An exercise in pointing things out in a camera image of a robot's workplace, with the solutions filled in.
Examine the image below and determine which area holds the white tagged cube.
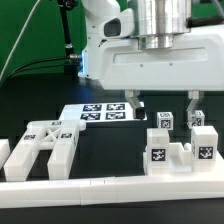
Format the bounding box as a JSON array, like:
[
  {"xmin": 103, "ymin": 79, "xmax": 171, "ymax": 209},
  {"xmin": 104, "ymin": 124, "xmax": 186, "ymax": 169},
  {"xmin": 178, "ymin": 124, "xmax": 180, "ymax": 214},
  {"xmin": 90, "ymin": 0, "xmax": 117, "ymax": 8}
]
[
  {"xmin": 157, "ymin": 112, "xmax": 174, "ymax": 130},
  {"xmin": 188, "ymin": 110, "xmax": 205, "ymax": 129}
]

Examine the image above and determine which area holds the white marker base plate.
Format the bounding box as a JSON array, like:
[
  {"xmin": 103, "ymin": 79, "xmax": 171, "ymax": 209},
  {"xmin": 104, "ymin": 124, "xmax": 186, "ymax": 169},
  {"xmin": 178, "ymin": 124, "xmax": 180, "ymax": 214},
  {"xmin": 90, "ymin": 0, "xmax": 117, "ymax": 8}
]
[{"xmin": 58, "ymin": 102, "xmax": 148, "ymax": 123}]

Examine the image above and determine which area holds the white tagged cube right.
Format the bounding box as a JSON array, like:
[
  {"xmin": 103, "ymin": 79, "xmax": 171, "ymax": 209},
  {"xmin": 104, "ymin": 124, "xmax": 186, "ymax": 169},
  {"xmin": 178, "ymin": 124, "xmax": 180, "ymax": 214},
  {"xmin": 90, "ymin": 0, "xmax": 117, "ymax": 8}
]
[{"xmin": 188, "ymin": 110, "xmax": 205, "ymax": 129}]

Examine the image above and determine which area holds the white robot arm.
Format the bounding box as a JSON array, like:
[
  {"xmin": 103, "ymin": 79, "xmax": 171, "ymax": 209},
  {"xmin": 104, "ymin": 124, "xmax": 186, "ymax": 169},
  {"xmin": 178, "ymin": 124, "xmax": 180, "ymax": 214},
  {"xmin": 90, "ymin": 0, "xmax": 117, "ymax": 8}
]
[{"xmin": 79, "ymin": 0, "xmax": 224, "ymax": 126}]

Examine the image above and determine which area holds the white cable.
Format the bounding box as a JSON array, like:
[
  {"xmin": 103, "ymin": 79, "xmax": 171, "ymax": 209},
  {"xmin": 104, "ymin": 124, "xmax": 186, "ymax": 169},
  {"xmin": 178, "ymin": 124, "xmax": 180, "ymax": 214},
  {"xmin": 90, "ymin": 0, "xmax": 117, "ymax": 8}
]
[{"xmin": 0, "ymin": 0, "xmax": 43, "ymax": 83}]

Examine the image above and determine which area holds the white L-shaped fence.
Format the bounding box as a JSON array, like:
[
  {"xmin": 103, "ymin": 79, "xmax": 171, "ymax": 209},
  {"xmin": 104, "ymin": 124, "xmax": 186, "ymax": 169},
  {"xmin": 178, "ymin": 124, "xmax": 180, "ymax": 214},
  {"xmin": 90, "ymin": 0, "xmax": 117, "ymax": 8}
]
[{"xmin": 0, "ymin": 172, "xmax": 224, "ymax": 208}]

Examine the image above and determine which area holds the black cable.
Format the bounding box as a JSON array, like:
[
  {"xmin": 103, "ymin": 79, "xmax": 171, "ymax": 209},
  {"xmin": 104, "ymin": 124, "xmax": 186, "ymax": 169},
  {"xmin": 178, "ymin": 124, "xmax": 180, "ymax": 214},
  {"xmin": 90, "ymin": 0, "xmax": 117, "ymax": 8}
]
[{"xmin": 6, "ymin": 54, "xmax": 83, "ymax": 79}]

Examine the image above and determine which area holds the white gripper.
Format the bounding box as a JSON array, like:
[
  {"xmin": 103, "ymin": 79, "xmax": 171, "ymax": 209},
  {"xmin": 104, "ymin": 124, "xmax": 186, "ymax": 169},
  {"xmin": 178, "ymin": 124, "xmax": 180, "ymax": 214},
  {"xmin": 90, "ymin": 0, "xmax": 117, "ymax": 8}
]
[{"xmin": 98, "ymin": 9, "xmax": 224, "ymax": 125}]

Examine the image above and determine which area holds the white tagged cube left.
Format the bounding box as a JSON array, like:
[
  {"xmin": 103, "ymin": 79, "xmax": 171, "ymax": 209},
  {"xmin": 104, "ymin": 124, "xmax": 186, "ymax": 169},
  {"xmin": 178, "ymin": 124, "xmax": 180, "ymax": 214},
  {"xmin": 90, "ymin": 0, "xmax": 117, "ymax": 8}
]
[{"xmin": 157, "ymin": 112, "xmax": 174, "ymax": 130}]

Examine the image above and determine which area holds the white chair seat block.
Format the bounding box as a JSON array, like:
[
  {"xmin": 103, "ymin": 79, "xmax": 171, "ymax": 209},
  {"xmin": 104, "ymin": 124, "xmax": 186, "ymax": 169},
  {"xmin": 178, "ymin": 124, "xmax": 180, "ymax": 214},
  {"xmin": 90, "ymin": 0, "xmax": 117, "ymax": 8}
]
[{"xmin": 143, "ymin": 141, "xmax": 219, "ymax": 176}]

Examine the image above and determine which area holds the white block at left edge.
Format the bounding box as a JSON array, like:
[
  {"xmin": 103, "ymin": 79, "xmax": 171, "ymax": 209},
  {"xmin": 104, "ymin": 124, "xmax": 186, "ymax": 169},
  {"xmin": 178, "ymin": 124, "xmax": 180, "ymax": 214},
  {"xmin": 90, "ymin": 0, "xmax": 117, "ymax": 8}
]
[{"xmin": 0, "ymin": 139, "xmax": 10, "ymax": 169}]

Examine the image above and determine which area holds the white chair back frame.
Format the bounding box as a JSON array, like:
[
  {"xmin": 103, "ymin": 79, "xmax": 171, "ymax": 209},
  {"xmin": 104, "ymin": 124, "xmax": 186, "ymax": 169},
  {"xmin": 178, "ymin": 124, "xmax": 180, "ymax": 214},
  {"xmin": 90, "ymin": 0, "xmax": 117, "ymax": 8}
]
[{"xmin": 4, "ymin": 120, "xmax": 86, "ymax": 182}]

